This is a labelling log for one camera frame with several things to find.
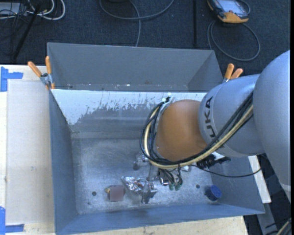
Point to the small brown box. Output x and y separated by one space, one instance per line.
116 193

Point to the blue round cap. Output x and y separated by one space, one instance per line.
213 193

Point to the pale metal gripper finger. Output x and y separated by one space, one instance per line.
145 196
153 192

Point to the grey metal bin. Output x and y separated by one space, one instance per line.
107 155

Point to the pale wood flat board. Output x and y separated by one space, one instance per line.
27 143

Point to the black cylinder on white bracket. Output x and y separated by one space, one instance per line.
208 162

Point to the crinkled silver foil packet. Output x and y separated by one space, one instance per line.
133 183

